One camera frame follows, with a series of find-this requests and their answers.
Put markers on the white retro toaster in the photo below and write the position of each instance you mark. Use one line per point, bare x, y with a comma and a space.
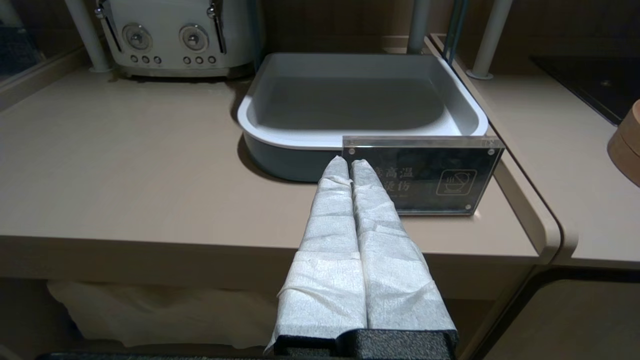
170, 35

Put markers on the black perforated steam panel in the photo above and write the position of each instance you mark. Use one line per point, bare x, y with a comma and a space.
595, 80

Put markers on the teal white rack tray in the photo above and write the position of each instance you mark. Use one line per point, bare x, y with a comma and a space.
350, 100

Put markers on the clear acrylic warning sign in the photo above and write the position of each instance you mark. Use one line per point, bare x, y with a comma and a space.
440, 180

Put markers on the bamboo steamer basket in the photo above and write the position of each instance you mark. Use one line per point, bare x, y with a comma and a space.
627, 150

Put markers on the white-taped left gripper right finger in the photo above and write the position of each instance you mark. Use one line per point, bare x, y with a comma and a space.
395, 270

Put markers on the white support pole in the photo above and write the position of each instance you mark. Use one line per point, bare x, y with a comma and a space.
419, 22
492, 35
87, 35

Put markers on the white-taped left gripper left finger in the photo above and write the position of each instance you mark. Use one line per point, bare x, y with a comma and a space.
330, 260

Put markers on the white plastic sheet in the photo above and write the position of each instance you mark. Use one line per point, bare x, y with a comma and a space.
165, 312

